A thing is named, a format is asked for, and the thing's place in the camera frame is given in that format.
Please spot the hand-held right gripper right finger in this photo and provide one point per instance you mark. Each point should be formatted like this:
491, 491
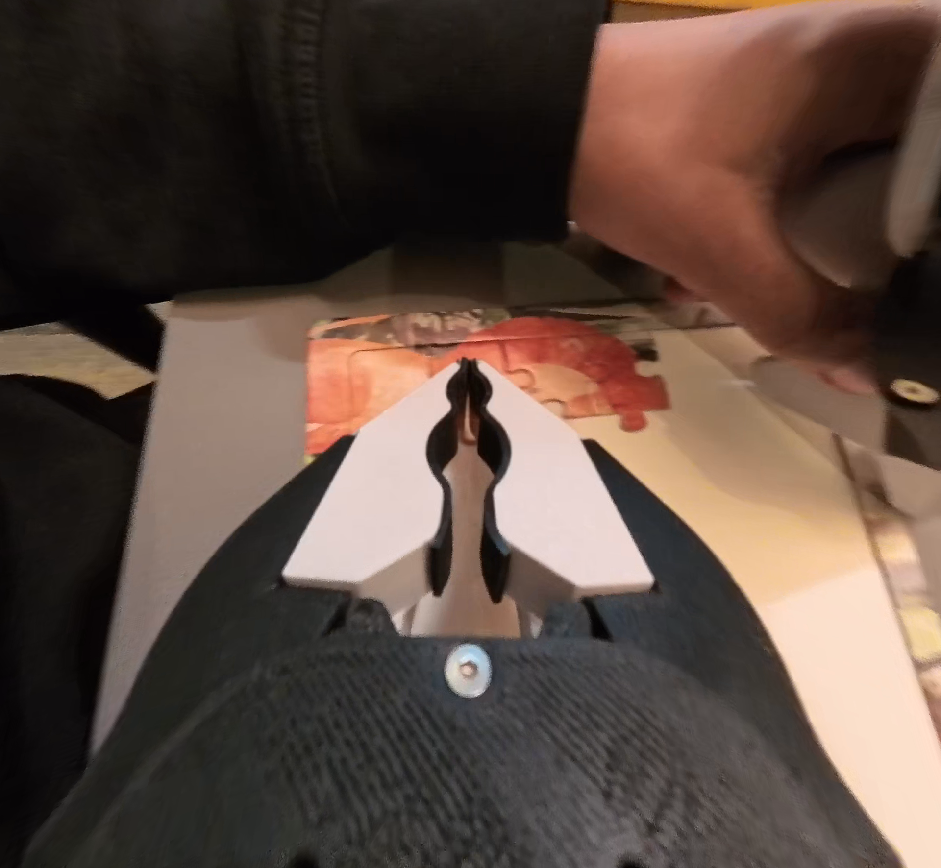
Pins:
573, 515

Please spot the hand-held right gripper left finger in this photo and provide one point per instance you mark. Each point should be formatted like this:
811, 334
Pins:
367, 515

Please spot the joined orange puzzle pieces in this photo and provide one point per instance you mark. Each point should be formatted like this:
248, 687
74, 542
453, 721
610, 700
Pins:
588, 361

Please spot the puzzle frame tray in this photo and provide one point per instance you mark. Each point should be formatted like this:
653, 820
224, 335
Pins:
735, 515

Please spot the person's left forearm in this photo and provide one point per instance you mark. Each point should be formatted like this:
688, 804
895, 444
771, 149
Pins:
294, 111

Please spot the person's left hand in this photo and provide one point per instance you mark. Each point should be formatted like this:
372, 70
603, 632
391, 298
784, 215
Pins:
698, 148

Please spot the person's dark pants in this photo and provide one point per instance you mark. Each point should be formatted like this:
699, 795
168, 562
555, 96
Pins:
59, 552

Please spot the grey fabric chair seat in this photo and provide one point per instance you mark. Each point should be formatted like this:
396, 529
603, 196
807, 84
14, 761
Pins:
73, 361

